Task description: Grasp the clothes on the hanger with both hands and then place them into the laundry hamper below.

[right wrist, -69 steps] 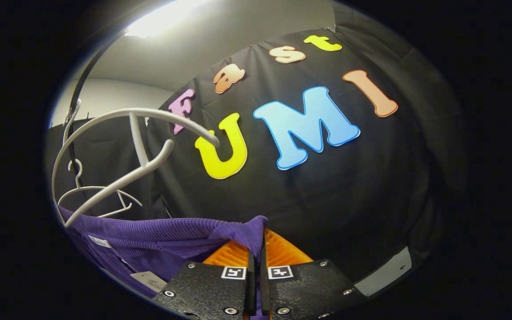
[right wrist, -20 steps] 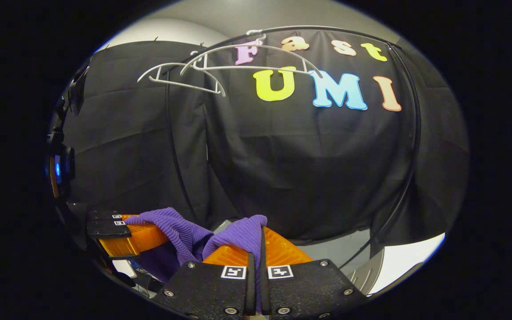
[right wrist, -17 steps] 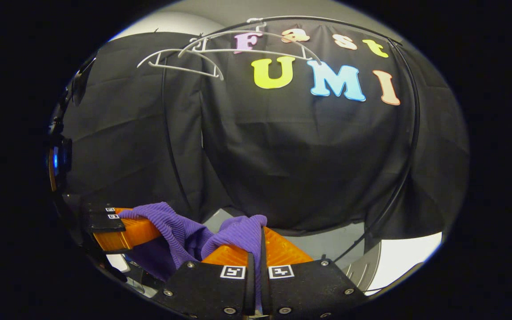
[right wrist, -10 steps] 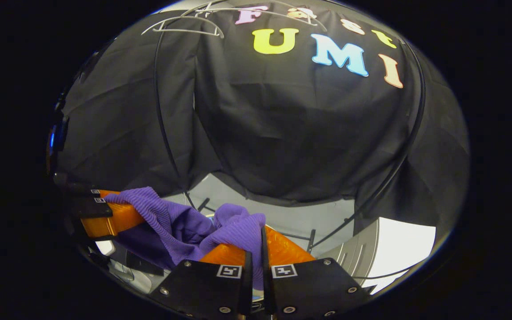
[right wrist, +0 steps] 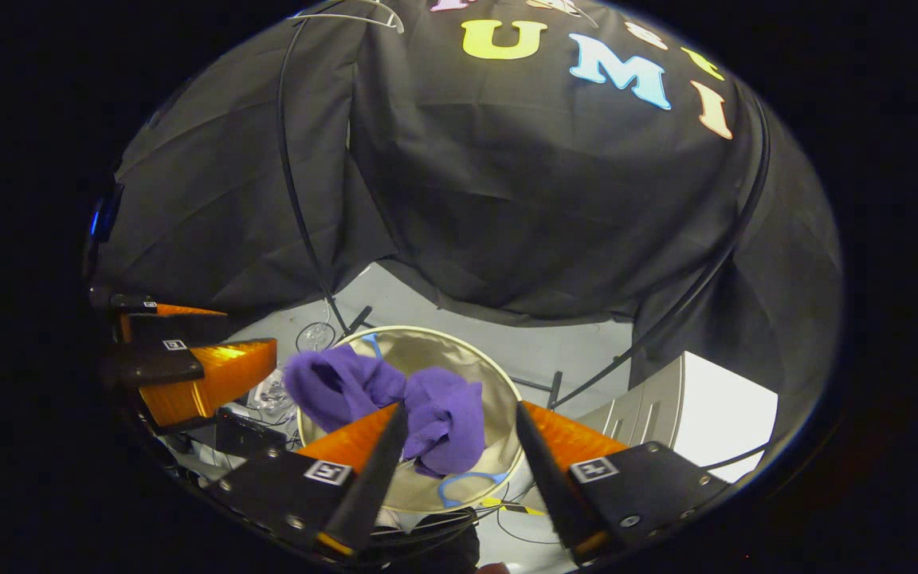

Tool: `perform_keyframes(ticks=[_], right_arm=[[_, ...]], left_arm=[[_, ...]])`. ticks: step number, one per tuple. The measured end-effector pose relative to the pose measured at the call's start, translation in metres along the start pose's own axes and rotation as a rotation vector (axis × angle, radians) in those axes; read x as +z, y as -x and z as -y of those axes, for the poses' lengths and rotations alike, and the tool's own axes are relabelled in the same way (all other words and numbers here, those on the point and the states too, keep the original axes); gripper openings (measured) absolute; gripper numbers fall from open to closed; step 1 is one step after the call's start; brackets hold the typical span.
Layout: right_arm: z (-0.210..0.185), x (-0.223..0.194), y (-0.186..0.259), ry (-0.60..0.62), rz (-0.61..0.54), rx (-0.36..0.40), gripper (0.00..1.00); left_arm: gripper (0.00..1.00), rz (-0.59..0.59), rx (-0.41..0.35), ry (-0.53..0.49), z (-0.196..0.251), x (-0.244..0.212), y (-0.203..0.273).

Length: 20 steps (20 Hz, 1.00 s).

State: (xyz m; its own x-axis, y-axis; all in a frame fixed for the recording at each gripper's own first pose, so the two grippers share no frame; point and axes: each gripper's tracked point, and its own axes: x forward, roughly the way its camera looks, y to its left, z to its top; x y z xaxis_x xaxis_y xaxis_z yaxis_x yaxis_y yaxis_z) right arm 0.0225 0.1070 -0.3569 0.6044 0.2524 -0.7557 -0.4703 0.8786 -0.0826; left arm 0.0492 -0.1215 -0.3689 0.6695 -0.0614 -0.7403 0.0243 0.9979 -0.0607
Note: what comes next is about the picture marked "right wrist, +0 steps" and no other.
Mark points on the beige laundry hamper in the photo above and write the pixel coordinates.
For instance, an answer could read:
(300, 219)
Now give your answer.
(467, 375)

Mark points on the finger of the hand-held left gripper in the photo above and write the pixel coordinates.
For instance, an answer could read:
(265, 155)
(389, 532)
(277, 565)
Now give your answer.
(172, 327)
(156, 363)

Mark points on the black clothes rack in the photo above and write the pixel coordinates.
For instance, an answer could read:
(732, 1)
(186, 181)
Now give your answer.
(556, 389)

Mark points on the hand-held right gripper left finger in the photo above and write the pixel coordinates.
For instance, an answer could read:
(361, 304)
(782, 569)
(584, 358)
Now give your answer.
(375, 486)

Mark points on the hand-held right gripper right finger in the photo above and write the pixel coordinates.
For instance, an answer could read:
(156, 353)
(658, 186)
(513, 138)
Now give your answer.
(547, 486)

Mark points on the black backdrop cloth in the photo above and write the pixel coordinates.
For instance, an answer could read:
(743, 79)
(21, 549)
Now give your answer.
(507, 199)

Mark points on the clear plastic bag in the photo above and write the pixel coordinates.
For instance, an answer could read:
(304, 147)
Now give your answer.
(272, 395)

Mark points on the white box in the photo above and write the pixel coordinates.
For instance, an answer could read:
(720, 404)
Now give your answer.
(722, 414)

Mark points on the small black box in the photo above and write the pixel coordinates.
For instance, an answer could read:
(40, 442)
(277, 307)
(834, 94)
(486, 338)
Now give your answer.
(244, 434)

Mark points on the yellow and black tool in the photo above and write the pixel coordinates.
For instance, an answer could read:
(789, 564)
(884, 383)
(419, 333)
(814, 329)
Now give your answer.
(507, 505)

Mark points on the purple ribbed jacket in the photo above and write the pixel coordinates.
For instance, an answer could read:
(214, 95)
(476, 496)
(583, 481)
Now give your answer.
(443, 414)

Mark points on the white clothes hanger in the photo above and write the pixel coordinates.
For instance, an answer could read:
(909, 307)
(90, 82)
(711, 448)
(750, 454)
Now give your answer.
(347, 17)

